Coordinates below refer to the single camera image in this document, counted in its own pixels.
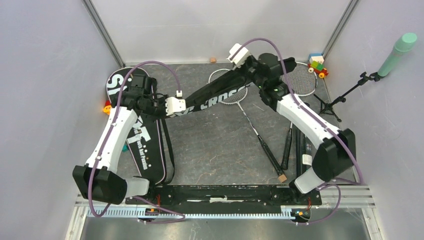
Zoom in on green blue blocks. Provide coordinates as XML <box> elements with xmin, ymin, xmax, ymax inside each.
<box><xmin>307</xmin><ymin>53</ymin><xmax>329</xmax><ymax>79</ymax></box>

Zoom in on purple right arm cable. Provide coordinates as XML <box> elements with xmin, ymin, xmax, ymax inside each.
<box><xmin>236</xmin><ymin>37</ymin><xmax>365</xmax><ymax>226</ymax></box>

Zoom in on black microphone tripod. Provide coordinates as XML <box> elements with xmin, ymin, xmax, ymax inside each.
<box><xmin>313</xmin><ymin>71</ymin><xmax>384</xmax><ymax>123</ymax></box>

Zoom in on black white shaft racket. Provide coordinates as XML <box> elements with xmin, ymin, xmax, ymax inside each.
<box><xmin>280</xmin><ymin>62</ymin><xmax>317</xmax><ymax>170</ymax></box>

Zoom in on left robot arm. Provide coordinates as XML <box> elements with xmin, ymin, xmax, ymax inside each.
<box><xmin>72</xmin><ymin>106</ymin><xmax>166</xmax><ymax>205</ymax></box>

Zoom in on black crossway racket bag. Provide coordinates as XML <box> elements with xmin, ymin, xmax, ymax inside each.
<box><xmin>169</xmin><ymin>54</ymin><xmax>289</xmax><ymax>118</ymax></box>

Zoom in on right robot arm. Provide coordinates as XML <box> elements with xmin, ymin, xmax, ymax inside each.
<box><xmin>231</xmin><ymin>53</ymin><xmax>356</xmax><ymax>204</ymax></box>

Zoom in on black sport racket bag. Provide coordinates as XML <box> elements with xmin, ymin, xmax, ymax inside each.
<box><xmin>106</xmin><ymin>67</ymin><xmax>175</xmax><ymax>185</ymax></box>

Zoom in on white frame racket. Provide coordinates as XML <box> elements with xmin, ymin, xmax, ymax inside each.
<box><xmin>207</xmin><ymin>68</ymin><xmax>286</xmax><ymax>178</ymax></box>

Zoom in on small wooden cube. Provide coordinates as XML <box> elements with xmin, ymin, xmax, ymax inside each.
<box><xmin>277</xmin><ymin>174</ymin><xmax>287</xmax><ymax>183</ymax></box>

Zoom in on black shuttlecock tube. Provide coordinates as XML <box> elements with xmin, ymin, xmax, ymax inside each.
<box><xmin>294</xmin><ymin>128</ymin><xmax>313</xmax><ymax>178</ymax></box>

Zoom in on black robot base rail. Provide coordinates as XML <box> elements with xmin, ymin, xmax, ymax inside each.
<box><xmin>144</xmin><ymin>184</ymin><xmax>322</xmax><ymax>215</ymax></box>

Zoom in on teal cube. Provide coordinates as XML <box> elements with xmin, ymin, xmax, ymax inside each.
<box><xmin>122</xmin><ymin>144</ymin><xmax>129</xmax><ymax>152</ymax></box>

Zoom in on red yellow toy blocks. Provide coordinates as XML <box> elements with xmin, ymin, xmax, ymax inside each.
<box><xmin>102</xmin><ymin>100</ymin><xmax>112</xmax><ymax>115</ymax></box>

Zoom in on green microphone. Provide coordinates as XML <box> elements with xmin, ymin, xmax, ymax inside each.
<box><xmin>377</xmin><ymin>32</ymin><xmax>418</xmax><ymax>78</ymax></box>

